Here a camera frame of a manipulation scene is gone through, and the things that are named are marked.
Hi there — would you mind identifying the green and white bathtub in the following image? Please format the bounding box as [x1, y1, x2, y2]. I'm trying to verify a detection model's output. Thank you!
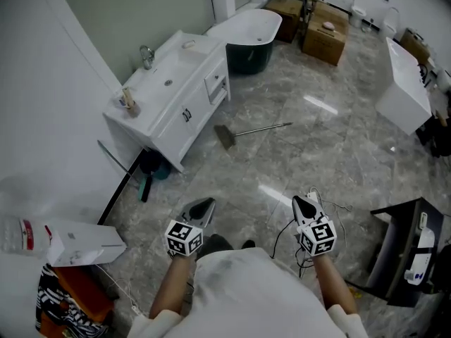
[206, 8, 283, 76]

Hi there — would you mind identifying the large brown cardboard box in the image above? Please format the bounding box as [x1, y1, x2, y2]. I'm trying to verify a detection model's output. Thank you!
[302, 1, 350, 66]

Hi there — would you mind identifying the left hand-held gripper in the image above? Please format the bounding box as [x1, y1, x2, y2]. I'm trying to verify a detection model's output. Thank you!
[164, 198, 216, 258]

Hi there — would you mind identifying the white cabinet right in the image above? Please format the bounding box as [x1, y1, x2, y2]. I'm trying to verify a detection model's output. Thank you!
[374, 37, 433, 136]

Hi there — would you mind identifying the person's left black shoe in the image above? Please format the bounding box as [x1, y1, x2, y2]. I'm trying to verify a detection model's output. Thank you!
[195, 233, 234, 261]

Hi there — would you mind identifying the teal floor brush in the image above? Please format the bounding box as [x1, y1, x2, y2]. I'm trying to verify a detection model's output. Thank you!
[137, 174, 154, 204]

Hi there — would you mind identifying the floor brush with metal handle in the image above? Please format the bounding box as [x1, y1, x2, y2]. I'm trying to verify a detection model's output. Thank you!
[213, 121, 294, 151]

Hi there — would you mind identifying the black and white patterned cloth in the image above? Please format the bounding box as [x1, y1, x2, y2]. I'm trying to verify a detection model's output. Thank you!
[35, 263, 109, 338]

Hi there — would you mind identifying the black plastic bag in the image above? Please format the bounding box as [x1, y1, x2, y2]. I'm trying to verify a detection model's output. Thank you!
[138, 149, 163, 175]

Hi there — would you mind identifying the white vanity cabinet with sink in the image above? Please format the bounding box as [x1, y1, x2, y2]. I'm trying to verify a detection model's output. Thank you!
[102, 30, 232, 173]

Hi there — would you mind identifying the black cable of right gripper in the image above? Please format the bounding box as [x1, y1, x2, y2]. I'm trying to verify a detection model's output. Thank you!
[269, 218, 315, 278]

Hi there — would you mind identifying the small brown cardboard box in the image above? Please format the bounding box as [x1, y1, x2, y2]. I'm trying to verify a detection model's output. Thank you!
[400, 28, 431, 65]

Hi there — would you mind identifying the teal basin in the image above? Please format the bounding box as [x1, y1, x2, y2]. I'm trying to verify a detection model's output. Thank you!
[153, 160, 173, 182]

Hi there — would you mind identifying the person's left forearm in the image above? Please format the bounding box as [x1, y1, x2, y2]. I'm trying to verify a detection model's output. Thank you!
[149, 254, 197, 320]

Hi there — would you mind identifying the person's right forearm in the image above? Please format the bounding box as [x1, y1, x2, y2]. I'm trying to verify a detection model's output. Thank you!
[311, 253, 359, 313]

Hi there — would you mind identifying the white device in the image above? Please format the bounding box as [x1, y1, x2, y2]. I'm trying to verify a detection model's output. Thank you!
[403, 212, 436, 287]

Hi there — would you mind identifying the clear plastic bottle red label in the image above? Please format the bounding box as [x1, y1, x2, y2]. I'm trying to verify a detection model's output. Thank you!
[0, 215, 54, 257]

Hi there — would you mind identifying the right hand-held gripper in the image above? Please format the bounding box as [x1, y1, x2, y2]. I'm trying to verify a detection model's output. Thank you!
[292, 195, 338, 257]

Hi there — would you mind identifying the chrome faucet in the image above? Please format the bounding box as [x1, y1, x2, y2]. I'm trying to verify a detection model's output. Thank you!
[139, 44, 156, 71]

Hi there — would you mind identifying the white carton box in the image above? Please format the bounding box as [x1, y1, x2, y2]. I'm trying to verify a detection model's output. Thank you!
[45, 218, 128, 268]

